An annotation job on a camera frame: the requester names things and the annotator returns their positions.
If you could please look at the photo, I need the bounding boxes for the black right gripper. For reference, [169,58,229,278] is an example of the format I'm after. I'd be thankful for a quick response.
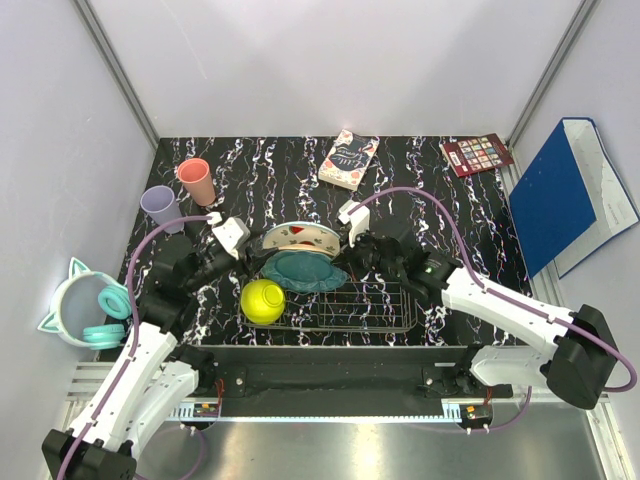
[332,224,404,282]

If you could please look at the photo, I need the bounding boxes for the teal scalloped plate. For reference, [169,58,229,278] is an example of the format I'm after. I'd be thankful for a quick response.
[261,251,348,294]

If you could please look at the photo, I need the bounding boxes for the lilac cup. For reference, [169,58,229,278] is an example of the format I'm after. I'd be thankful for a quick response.
[140,185,182,226]

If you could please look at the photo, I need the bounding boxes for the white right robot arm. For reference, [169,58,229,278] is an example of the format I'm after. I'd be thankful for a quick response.
[341,234,620,410]

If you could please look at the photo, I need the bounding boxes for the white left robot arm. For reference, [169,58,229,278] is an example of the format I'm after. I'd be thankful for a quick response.
[42,232,257,479]

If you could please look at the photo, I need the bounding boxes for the beige speckled plate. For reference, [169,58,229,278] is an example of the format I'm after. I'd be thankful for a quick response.
[278,239,331,255]

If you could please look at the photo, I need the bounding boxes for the yellow-green bowl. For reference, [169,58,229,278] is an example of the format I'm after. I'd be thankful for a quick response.
[240,279,286,325]

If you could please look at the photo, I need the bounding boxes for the white plate with strawberries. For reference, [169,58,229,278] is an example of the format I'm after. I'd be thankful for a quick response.
[262,221,341,258]

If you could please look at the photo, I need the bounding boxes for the floral cover book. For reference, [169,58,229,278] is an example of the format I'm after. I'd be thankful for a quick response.
[318,129,380,191]

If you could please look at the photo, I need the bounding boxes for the teal headphones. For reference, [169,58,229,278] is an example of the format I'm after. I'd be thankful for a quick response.
[83,284,132,351]

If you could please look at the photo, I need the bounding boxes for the dark red booklet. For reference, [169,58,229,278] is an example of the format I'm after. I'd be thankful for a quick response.
[440,133,514,178]

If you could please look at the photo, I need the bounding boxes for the white cat-ear basket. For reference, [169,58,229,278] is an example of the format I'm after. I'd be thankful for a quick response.
[37,257,127,349]

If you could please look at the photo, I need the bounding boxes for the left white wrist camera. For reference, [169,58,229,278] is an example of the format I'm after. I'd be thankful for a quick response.
[206,212,250,260]

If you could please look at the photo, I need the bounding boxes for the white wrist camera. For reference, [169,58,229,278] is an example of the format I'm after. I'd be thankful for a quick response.
[338,200,370,247]
[206,212,250,260]

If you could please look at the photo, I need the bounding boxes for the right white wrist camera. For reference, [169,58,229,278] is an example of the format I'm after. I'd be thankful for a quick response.
[338,200,370,247]

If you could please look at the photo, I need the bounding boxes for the grey wire dish rack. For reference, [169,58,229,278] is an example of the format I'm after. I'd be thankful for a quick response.
[238,249,416,334]

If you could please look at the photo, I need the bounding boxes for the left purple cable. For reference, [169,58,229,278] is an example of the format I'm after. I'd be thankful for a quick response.
[54,214,221,479]

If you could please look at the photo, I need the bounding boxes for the purple cable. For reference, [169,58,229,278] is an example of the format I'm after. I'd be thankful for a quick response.
[54,214,221,479]
[349,187,636,394]

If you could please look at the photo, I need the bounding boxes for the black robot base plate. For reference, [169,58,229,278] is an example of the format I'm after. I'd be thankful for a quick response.
[97,343,546,419]

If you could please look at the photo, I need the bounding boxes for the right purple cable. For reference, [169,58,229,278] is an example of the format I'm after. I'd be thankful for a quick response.
[349,187,636,394]

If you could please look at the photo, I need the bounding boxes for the blue ring binder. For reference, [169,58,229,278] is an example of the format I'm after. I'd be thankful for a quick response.
[509,117,639,278]

